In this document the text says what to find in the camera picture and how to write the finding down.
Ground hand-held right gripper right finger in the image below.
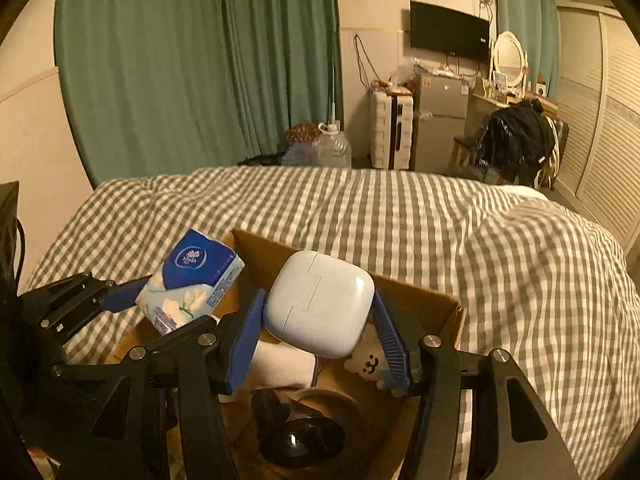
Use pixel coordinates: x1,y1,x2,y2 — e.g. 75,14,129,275
370,290,585,480

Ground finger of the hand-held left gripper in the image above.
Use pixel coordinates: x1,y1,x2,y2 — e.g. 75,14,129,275
40,279,152,342
17,272,109,319

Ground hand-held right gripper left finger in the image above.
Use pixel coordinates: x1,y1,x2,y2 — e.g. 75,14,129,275
50,287,269,480

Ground white animal-shaped gadget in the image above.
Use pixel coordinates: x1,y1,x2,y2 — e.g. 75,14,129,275
343,330,390,377

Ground white sock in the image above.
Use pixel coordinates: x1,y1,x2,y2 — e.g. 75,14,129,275
247,336,322,389

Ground brown cardboard box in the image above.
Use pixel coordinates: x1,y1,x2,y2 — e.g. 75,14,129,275
107,229,467,480

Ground blue white tissue pack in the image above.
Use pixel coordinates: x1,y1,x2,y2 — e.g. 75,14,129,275
134,228,246,337

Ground white rounded case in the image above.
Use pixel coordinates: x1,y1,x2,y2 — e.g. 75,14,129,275
263,250,376,360

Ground clear water jug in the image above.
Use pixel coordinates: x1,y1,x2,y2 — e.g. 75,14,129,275
310,121,353,169

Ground dark wooden chair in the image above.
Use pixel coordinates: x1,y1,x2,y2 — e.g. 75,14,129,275
451,135,481,173

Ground brown patterned bag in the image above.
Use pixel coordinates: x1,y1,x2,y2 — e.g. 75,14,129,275
285,122,321,153

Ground white ribbed suitcase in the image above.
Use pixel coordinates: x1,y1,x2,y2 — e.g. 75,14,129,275
368,90,416,171

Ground green curtain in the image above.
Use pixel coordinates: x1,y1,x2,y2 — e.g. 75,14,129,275
215,0,346,158
490,0,562,100
54,0,228,187

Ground silver mini fridge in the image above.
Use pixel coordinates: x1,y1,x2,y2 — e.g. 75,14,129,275
413,71,471,174

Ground black jacket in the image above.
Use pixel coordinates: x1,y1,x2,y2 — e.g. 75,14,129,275
472,98,557,187

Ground cream dressing table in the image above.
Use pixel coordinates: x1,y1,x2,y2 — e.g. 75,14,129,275
466,90,559,133

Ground white water pump tube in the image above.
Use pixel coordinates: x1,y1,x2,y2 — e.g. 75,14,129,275
326,56,339,125

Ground dark hard suitcase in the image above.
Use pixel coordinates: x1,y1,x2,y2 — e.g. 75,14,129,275
546,118,571,187

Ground clear plastic bag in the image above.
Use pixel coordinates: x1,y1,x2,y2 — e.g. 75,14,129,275
389,61,419,94

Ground white oval mirror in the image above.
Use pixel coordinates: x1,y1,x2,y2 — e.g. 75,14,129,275
492,30,530,84

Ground white louvered wardrobe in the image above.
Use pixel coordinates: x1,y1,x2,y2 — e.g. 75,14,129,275
551,5,640,252

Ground hanging wall cables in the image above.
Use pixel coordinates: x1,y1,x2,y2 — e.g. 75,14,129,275
353,33,382,87

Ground black wall television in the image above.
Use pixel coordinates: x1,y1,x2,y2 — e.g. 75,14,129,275
409,0,491,61

